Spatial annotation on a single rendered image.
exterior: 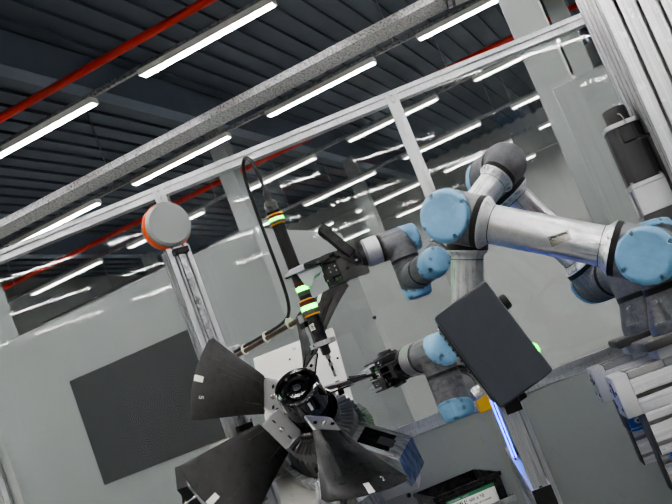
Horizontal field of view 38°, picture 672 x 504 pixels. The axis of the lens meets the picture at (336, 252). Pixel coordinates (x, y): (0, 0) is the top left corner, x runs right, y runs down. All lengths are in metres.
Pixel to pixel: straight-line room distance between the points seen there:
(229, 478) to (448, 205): 0.88
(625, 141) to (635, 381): 0.61
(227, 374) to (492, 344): 1.12
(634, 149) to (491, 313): 0.88
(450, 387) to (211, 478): 0.67
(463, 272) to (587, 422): 1.12
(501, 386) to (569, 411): 1.57
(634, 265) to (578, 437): 1.31
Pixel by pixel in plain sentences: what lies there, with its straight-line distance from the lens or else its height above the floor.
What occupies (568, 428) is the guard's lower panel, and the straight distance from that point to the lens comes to 3.24.
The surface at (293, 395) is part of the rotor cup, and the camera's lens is 2.47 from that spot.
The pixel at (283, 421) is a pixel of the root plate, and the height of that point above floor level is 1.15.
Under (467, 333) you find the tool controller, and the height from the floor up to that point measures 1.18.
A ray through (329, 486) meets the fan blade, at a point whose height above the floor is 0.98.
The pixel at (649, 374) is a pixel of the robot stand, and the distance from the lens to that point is 2.14.
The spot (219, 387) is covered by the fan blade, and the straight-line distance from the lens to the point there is 2.67.
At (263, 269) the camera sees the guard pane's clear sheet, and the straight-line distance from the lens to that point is 3.29.
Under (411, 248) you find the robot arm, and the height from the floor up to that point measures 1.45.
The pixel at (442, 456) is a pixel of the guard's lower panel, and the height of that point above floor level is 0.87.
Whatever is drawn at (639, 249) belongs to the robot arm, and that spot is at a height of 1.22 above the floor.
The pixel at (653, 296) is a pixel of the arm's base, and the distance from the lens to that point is 2.17.
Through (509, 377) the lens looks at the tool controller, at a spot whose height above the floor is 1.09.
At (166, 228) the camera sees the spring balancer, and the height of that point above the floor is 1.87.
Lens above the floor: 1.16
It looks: 8 degrees up
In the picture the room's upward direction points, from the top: 21 degrees counter-clockwise
